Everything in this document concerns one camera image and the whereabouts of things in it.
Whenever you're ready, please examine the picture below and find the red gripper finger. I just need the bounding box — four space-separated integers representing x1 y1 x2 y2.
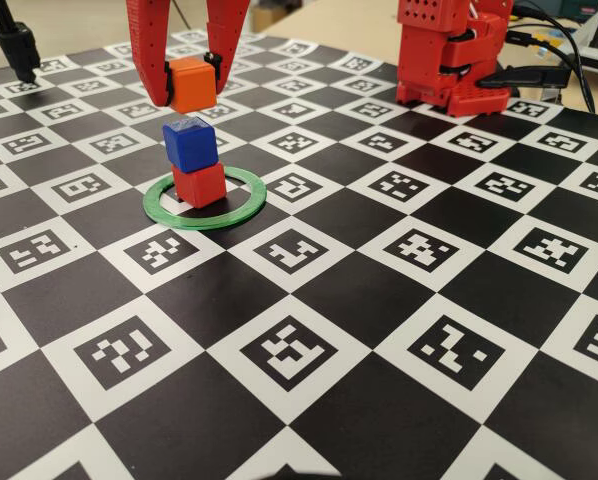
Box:
124 0 174 108
203 0 254 96

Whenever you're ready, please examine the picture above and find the orange cube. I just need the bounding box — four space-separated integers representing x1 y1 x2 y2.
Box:
168 56 219 114

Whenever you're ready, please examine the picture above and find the blue cube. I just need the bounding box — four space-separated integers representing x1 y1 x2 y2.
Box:
161 116 219 174

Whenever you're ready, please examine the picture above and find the red cube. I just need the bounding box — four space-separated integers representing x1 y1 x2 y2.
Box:
171 162 228 210

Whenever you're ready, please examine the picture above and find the red perforated robot base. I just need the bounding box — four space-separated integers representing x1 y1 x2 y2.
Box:
396 82 511 119

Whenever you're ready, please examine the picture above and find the cardboard box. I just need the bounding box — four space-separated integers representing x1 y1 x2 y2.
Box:
251 3 290 30

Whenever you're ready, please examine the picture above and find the black white marker checkerboard mat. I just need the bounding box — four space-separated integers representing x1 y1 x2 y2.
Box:
0 28 598 480

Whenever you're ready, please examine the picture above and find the small black plug connector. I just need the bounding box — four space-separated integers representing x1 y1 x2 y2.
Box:
506 30 553 50

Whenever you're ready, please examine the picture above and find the large black plug connector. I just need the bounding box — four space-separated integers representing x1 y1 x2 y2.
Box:
477 64 574 92

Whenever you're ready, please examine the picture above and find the dark teal box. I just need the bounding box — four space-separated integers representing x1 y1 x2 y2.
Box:
558 0 598 21

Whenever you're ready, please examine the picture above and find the green ring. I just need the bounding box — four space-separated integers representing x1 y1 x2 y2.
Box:
142 167 269 232

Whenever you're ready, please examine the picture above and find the black cable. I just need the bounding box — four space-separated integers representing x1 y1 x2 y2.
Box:
512 0 598 114

